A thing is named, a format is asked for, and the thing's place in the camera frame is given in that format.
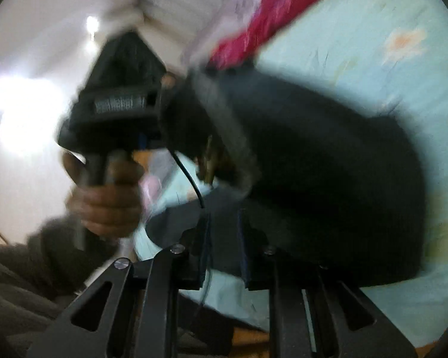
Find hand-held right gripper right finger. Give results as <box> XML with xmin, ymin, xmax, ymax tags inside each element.
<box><xmin>237</xmin><ymin>209</ymin><xmax>419</xmax><ymax>358</ymax></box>

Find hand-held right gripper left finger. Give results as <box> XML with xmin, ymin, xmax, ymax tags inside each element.
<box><xmin>26</xmin><ymin>212</ymin><xmax>214</xmax><ymax>358</ymax></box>

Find black cable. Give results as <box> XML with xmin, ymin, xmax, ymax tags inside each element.
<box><xmin>167</xmin><ymin>148</ymin><xmax>214</xmax><ymax>308</ymax></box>

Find red patterned quilt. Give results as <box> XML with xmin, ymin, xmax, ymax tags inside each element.
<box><xmin>208</xmin><ymin>0</ymin><xmax>338</xmax><ymax>71</ymax></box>

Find person's left hand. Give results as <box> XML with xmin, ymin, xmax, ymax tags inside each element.
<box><xmin>63</xmin><ymin>149</ymin><xmax>147</xmax><ymax>241</ymax></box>

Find floral light blue bed sheet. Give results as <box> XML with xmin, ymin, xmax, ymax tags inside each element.
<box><xmin>131</xmin><ymin>0</ymin><xmax>448</xmax><ymax>348</ymax></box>

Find dark green pants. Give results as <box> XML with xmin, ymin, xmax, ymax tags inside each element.
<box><xmin>145</xmin><ymin>68</ymin><xmax>427</xmax><ymax>288</ymax></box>

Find person's left forearm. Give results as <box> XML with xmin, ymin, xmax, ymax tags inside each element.
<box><xmin>0</xmin><ymin>217</ymin><xmax>135</xmax><ymax>358</ymax></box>

